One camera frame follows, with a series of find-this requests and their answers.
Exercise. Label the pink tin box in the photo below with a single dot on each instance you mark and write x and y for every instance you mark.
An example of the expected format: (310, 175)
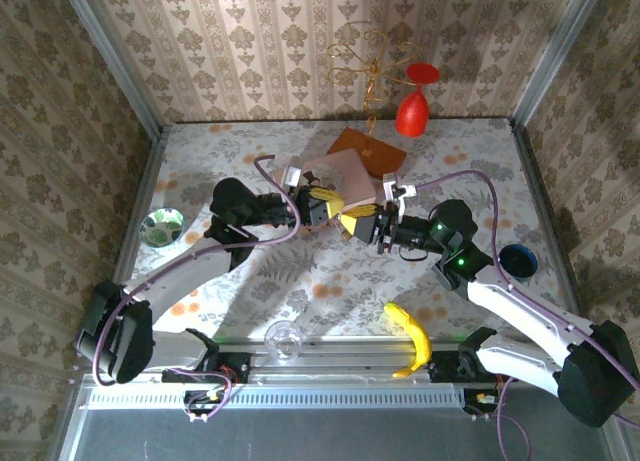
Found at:
(350, 176)

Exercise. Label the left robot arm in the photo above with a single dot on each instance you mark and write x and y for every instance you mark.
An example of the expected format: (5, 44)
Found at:
(175, 281)

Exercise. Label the blue cup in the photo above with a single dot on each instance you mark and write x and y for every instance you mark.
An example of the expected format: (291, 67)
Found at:
(517, 263)

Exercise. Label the floral table cover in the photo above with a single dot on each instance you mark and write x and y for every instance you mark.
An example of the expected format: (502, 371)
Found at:
(210, 146)

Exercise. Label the red wine glass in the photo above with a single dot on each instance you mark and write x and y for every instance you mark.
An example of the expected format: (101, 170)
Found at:
(412, 116)

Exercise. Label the yellow banana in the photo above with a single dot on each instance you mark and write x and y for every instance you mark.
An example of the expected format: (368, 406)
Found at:
(417, 336)

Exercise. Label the green patterned bowl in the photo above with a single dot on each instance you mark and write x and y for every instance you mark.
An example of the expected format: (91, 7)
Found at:
(160, 231)

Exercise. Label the clear glass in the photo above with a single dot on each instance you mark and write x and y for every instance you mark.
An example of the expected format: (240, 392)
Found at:
(283, 348)

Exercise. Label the small black connector board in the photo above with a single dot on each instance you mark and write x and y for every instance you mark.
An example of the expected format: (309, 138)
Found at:
(482, 401)
(202, 401)

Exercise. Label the grey metal panel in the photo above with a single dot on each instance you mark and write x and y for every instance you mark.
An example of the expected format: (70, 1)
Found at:
(325, 436)

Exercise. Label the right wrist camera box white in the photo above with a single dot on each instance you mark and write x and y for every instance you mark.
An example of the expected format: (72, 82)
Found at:
(392, 188)

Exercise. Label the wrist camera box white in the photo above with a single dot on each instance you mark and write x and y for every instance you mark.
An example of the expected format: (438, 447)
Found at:
(292, 176)
(392, 188)

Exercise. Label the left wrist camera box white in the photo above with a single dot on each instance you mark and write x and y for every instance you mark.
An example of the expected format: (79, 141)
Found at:
(292, 176)

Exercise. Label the aluminium side rail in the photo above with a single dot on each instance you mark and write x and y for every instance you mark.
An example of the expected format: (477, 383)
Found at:
(146, 181)
(536, 181)

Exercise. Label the aluminium long mounting rail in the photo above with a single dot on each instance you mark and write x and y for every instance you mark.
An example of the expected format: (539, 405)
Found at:
(350, 361)

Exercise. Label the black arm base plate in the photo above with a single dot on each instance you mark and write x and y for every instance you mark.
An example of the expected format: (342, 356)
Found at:
(235, 371)
(445, 371)

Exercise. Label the aluminium corner post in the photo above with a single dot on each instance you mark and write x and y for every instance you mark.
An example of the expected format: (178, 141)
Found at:
(556, 56)
(112, 56)

